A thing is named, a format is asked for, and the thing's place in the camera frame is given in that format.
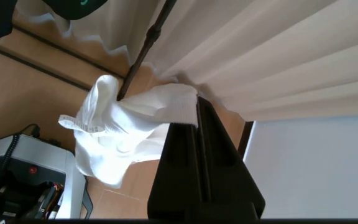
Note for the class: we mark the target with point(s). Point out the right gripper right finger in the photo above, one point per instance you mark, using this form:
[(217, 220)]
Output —
[(232, 186)]

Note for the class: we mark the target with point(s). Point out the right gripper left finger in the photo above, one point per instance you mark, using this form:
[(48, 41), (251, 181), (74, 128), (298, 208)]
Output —
[(172, 186)]

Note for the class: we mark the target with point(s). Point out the white garment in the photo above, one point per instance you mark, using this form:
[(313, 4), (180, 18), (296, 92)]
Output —
[(113, 130)]

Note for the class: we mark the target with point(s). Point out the black shorts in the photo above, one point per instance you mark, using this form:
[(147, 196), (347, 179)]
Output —
[(70, 9)]

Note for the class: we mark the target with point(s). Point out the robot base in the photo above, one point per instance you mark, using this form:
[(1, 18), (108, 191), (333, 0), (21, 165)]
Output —
[(42, 152)]

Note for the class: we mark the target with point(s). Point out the black clothes rack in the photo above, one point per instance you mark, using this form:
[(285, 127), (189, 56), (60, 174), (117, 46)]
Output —
[(152, 34)]

